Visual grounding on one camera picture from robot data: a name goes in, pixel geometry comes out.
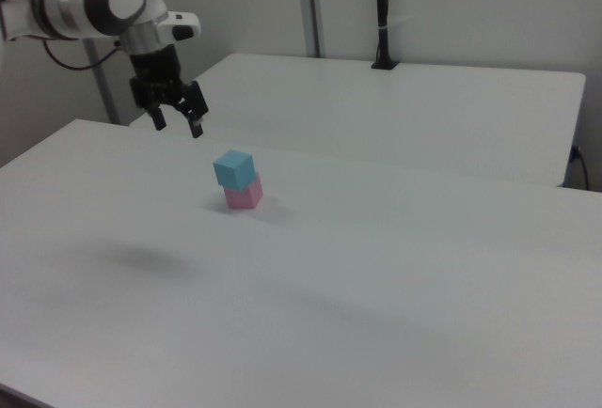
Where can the white side table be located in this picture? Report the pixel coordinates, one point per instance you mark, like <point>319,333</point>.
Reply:
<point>376,112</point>

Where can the pink cube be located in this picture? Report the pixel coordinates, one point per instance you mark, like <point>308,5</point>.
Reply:
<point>244,197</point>

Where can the grey aluminium wall post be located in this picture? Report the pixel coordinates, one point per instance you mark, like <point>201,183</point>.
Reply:
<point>310,4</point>

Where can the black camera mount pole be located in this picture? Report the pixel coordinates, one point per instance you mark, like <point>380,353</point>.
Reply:
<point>384,41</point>

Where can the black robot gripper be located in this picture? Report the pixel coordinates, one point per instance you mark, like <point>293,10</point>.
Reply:
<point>155,79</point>

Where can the grey aluminium frame post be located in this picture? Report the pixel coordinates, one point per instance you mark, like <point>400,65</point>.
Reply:
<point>104,93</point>

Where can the blue cube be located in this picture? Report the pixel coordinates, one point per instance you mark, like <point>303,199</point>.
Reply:
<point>232,170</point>

